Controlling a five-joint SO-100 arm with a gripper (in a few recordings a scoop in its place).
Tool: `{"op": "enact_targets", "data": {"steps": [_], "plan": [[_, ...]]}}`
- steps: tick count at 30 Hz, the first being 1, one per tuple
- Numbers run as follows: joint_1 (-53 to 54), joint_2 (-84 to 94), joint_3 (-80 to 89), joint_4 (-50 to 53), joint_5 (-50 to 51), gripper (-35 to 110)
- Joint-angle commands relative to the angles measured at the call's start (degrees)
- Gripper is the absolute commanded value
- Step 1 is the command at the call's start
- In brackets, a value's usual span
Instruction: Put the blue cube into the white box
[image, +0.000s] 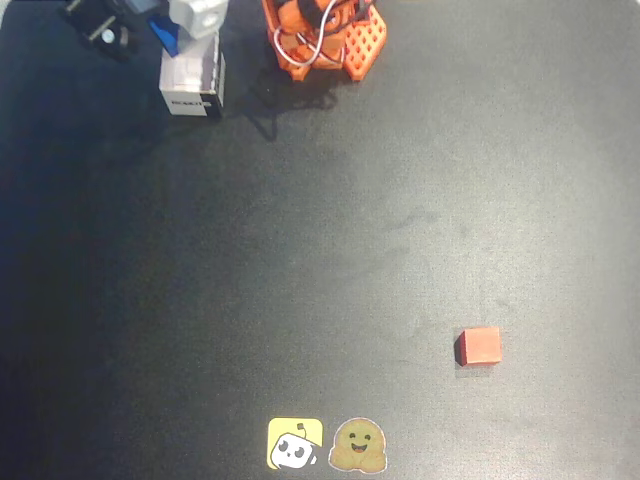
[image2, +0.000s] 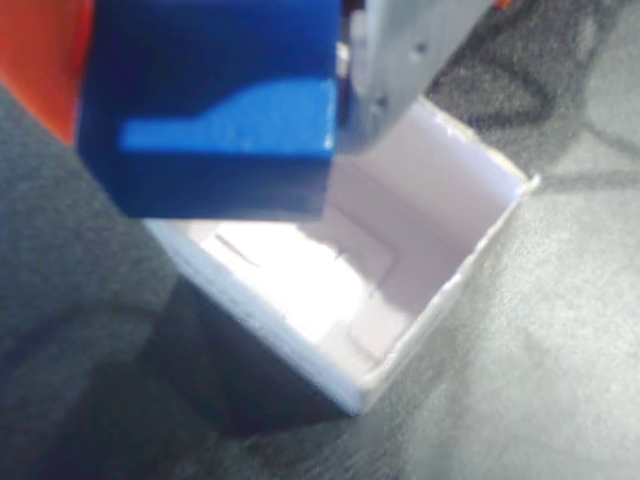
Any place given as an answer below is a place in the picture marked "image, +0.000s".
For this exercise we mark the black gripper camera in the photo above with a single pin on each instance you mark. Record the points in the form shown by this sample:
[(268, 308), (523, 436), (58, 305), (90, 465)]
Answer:
[(102, 32)]

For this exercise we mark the red cube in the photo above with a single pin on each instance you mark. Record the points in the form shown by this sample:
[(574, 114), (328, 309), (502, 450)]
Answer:
[(481, 345)]

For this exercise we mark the white cardboard box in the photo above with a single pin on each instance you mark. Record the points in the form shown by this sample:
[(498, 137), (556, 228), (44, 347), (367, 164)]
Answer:
[(192, 80)]

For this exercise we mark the yellow robot face sticker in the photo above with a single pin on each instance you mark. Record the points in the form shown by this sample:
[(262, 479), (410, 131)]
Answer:
[(294, 444)]

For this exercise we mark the black table mat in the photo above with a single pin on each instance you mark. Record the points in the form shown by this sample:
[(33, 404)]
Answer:
[(300, 250)]

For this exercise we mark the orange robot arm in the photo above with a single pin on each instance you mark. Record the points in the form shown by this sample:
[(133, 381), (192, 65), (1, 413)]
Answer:
[(362, 40)]

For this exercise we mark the hugging face emoji sticker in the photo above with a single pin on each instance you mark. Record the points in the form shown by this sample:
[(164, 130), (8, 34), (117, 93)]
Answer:
[(357, 445)]

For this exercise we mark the blue cube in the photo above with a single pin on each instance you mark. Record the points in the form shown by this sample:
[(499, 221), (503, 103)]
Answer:
[(166, 35)]

